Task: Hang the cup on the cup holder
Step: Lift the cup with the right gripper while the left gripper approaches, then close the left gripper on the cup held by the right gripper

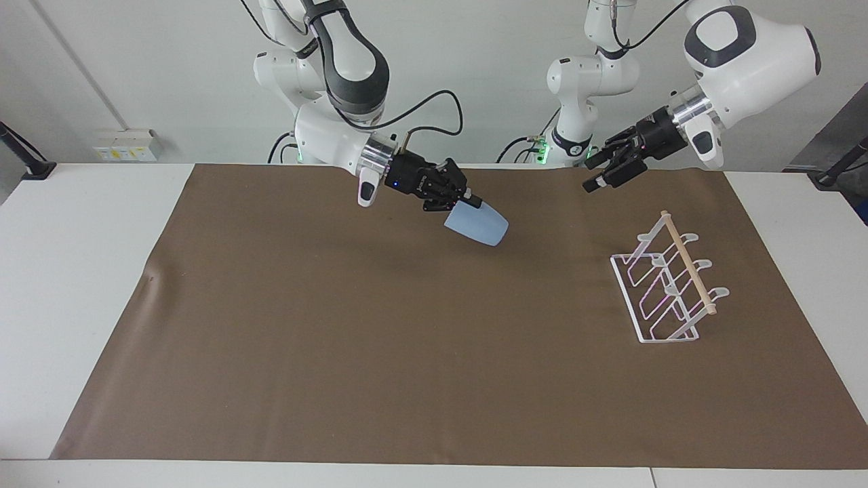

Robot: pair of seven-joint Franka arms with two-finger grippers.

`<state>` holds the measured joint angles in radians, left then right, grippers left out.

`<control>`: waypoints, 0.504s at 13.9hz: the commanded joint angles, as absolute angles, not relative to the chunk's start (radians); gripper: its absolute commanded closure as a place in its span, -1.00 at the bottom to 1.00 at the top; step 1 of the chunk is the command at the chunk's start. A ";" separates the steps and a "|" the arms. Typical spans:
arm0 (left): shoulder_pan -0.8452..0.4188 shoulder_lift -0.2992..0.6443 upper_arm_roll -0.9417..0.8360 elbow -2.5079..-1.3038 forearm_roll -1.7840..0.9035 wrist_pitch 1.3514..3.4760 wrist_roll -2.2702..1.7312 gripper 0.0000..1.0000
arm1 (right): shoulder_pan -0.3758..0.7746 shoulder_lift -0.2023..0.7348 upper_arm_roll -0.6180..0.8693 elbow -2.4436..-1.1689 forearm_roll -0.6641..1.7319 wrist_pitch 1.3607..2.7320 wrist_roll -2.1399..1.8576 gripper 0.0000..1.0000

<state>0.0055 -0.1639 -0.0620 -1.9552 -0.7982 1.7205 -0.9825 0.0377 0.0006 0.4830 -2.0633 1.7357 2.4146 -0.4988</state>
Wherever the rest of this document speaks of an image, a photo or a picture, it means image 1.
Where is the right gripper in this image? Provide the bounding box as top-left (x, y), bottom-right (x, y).
top-left (391, 151), bottom-right (484, 215)

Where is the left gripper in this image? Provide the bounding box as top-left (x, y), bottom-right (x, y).
top-left (581, 107), bottom-right (688, 195)

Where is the light blue cup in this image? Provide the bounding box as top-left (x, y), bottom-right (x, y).
top-left (443, 201), bottom-right (509, 247)

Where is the black stand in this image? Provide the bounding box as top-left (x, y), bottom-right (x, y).
top-left (0, 121), bottom-right (57, 181)
top-left (807, 135), bottom-right (868, 190)

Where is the black cable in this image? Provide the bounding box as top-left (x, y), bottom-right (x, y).
top-left (496, 135), bottom-right (545, 164)
top-left (608, 0), bottom-right (694, 52)
top-left (337, 89), bottom-right (465, 152)
top-left (267, 131), bottom-right (300, 164)

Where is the white wire cup holder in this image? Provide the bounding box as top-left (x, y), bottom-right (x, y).
top-left (610, 210), bottom-right (730, 346)

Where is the white wall socket box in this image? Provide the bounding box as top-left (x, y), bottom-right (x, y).
top-left (93, 128), bottom-right (161, 163)

